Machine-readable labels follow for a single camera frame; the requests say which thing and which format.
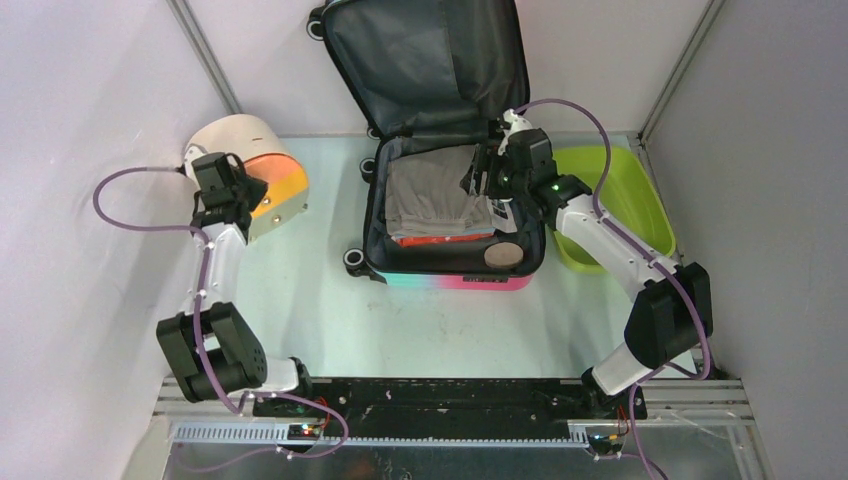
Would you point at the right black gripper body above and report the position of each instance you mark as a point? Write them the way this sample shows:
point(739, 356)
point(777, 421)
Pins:
point(505, 182)

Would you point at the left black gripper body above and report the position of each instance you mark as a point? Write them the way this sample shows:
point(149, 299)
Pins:
point(247, 190)

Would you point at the cream orange cylindrical container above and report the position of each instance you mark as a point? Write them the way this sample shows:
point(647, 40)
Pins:
point(266, 158)

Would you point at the brown round disc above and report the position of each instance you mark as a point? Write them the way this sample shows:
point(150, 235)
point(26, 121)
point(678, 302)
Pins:
point(503, 255)

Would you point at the pink teal cartoon suitcase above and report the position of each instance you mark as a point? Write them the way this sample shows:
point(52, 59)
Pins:
point(429, 75)

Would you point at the lime green plastic tray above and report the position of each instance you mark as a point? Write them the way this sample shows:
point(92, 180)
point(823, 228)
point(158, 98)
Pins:
point(627, 191)

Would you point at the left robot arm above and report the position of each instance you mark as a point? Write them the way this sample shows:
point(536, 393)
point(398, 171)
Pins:
point(208, 345)

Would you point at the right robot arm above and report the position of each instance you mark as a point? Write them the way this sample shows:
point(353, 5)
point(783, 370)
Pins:
point(671, 310)

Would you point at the grey folded garment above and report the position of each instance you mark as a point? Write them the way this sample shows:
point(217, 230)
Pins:
point(424, 197)

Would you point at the orange red flat item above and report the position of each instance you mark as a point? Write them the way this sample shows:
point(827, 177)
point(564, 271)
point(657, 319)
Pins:
point(405, 241)

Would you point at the grey cable duct strip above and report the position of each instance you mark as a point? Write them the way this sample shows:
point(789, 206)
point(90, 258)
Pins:
point(283, 434)

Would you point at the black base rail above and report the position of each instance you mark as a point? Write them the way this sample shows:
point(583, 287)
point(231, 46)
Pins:
point(465, 408)

